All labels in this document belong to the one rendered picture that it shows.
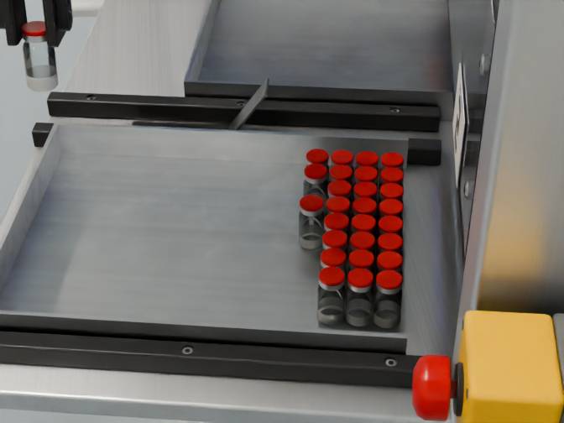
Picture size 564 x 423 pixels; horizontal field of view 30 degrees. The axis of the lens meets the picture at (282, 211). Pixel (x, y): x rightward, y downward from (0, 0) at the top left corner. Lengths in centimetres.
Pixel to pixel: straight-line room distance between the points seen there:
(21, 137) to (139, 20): 143
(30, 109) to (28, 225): 181
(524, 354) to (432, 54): 61
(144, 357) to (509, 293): 29
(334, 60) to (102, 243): 37
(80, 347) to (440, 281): 30
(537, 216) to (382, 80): 53
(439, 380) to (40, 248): 43
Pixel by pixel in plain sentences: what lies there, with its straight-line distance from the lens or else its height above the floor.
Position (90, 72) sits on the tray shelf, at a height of 88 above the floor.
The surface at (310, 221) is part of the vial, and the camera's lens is 90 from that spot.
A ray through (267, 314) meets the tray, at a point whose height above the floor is 88.
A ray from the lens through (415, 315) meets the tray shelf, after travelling 87.
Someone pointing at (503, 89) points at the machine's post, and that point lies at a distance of 59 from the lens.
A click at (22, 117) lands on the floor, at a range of 275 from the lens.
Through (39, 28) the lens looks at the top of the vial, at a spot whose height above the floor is 113.
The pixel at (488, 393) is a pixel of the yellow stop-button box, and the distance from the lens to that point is 62.
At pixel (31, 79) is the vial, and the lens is 76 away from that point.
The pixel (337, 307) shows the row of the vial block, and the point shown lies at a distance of 84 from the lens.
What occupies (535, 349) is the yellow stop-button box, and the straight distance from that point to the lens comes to 64.
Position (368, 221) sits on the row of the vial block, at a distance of 88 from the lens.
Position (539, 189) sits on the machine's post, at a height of 111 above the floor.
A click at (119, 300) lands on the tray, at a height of 88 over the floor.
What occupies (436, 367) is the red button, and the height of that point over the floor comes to 101.
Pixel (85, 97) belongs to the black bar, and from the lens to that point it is 110.
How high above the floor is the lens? 149
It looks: 39 degrees down
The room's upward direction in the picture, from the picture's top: 1 degrees counter-clockwise
